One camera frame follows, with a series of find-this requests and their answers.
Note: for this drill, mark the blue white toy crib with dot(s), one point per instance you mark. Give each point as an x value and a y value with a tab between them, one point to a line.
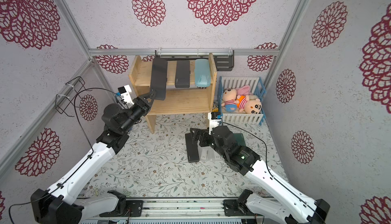
257	91

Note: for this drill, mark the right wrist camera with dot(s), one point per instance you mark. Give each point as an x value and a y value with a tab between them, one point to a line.
215	120

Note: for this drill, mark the plush doll blue pants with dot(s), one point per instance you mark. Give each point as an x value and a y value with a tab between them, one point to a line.
229	98

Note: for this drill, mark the wooden two-tier shelf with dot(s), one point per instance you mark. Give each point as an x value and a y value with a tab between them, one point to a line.
177	101

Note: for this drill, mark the pink plush pillow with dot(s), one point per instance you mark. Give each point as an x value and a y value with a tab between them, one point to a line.
242	91

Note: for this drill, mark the dark green pencil case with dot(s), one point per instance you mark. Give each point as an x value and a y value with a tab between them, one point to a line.
239	139

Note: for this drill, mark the black wall rack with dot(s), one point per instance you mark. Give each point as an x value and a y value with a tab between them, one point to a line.
222	63

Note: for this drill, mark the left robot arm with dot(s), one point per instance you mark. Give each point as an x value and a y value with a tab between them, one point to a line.
58	204

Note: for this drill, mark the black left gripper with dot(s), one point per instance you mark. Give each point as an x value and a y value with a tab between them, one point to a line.
139	102

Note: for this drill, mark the light teal case top shelf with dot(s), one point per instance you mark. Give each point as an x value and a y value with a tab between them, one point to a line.
202	77

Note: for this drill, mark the black wire wall hanger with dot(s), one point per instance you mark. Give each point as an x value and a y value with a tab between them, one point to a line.
67	100

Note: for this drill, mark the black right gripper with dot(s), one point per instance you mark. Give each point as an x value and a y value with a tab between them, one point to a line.
200	137

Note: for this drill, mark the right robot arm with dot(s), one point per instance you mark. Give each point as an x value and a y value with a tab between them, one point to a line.
268	178

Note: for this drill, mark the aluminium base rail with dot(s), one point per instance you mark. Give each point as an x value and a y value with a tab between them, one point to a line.
183	208

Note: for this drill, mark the black pencil case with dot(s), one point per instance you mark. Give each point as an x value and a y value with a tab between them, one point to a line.
191	149
158	83
182	77

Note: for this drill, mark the plush doll orange striped shirt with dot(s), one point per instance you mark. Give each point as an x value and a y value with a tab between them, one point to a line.
248	106

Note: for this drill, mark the clear pencil case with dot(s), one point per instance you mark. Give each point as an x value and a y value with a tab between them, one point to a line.
204	153
214	156

